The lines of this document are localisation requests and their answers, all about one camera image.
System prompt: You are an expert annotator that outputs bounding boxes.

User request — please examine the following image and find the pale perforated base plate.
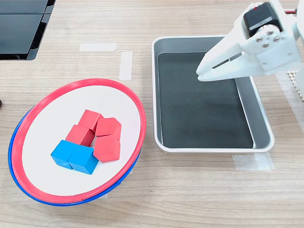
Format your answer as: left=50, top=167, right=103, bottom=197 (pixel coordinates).
left=286, top=70, right=304, bottom=103

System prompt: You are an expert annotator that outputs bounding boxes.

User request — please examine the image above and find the clear tape strip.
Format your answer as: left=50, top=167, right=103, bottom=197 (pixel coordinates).
left=118, top=51, right=133, bottom=81
left=232, top=152, right=275, bottom=171
left=79, top=43, right=117, bottom=52

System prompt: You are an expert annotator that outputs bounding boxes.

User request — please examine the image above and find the black tray mat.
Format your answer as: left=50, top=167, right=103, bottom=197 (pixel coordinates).
left=157, top=52, right=254, bottom=149

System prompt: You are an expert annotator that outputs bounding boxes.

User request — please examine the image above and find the black glossy panel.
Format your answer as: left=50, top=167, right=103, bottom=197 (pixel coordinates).
left=0, top=0, right=57, bottom=61

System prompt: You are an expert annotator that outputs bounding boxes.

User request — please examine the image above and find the blue-rimmed white plate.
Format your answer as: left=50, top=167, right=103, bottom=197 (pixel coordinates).
left=8, top=106, right=143, bottom=207

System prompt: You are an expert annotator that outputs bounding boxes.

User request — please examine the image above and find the steel tray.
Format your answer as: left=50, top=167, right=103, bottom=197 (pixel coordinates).
left=151, top=35, right=276, bottom=153

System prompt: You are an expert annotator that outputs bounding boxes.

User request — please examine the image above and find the red cube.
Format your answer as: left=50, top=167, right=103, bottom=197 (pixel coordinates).
left=93, top=134, right=121, bottom=163
left=66, top=124, right=95, bottom=147
left=77, top=109, right=105, bottom=133
left=95, top=117, right=122, bottom=141

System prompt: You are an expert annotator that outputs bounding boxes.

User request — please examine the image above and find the red-rimmed white plate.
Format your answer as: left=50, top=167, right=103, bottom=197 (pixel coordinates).
left=10, top=78, right=147, bottom=205

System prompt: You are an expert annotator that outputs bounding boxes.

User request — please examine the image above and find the blue cube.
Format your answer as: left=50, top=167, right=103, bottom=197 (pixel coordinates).
left=50, top=139, right=78, bottom=170
left=67, top=144, right=99, bottom=175

